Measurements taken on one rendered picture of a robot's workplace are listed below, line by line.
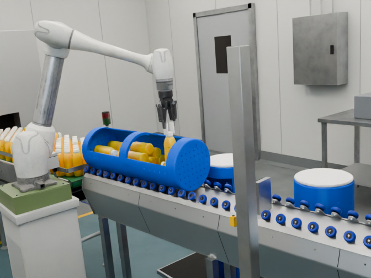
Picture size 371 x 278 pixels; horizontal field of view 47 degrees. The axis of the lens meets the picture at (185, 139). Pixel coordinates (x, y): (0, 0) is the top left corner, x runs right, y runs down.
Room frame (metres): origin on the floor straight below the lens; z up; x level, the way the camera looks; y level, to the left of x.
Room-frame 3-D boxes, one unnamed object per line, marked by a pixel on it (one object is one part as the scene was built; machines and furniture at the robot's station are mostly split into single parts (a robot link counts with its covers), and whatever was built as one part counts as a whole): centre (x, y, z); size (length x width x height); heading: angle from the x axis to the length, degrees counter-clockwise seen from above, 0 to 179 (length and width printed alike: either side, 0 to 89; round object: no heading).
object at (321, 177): (2.00, -0.66, 1.03); 0.28 x 0.28 x 0.01
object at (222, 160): (2.46, -0.24, 1.03); 0.28 x 0.28 x 0.01
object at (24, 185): (2.08, 0.78, 1.11); 0.22 x 0.18 x 0.06; 37
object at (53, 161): (2.78, 0.95, 1.05); 0.20 x 0.10 x 0.10; 45
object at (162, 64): (2.24, 0.09, 1.64); 0.13 x 0.11 x 0.16; 7
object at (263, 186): (1.89, -0.33, 1.00); 0.10 x 0.04 x 0.15; 135
